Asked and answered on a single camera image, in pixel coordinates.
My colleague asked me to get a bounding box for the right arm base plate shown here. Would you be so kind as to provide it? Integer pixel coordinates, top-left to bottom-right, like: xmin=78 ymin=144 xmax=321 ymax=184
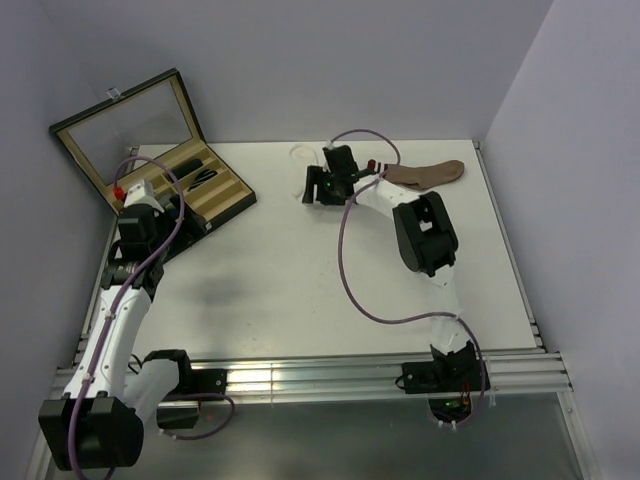
xmin=395 ymin=358 xmax=490 ymax=394

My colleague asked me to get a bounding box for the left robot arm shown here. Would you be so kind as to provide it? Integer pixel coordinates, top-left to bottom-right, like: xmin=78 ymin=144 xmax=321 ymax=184
xmin=38 ymin=195 xmax=207 ymax=477

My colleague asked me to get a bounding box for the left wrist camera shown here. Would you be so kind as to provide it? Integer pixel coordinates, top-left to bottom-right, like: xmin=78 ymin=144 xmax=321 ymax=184
xmin=124 ymin=180 xmax=164 ymax=212

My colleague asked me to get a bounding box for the aluminium frame rail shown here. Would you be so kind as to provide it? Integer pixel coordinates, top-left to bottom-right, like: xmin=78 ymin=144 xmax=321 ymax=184
xmin=192 ymin=351 xmax=573 ymax=404

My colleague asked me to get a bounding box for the white sock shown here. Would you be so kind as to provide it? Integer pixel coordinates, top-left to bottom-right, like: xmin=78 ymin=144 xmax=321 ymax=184
xmin=289 ymin=143 xmax=321 ymax=204

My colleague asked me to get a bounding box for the black rolled sock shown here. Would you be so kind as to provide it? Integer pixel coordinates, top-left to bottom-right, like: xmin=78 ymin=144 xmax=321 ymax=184
xmin=171 ymin=158 xmax=203 ymax=180

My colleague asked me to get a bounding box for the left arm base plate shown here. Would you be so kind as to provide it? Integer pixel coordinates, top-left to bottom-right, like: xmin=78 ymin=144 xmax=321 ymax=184
xmin=160 ymin=369 xmax=228 ymax=402

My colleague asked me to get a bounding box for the striped rolled sock right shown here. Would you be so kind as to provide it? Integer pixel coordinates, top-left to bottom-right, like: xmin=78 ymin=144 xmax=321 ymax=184
xmin=188 ymin=169 xmax=218 ymax=192

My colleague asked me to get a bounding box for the black compartment storage box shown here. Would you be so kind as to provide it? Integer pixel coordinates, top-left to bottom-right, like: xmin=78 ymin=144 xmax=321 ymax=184
xmin=49 ymin=69 xmax=257 ymax=240

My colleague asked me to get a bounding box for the tan sock with red cuff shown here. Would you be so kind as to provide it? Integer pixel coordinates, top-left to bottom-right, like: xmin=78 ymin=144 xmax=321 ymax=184
xmin=367 ymin=159 xmax=465 ymax=192

